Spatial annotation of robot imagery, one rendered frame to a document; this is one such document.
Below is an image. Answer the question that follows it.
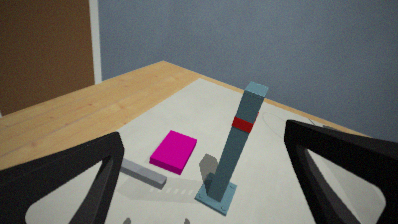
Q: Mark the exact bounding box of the grey rectangular bar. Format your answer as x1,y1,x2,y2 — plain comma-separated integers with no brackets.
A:
120,158,167,190

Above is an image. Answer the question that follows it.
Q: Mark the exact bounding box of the magenta flat block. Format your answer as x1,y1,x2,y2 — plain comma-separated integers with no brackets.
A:
150,131,197,175

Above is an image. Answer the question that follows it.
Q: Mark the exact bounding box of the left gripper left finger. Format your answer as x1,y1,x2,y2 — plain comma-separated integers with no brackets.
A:
0,132,125,224

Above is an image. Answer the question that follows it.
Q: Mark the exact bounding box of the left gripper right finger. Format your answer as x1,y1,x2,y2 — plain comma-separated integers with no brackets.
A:
284,119,398,224

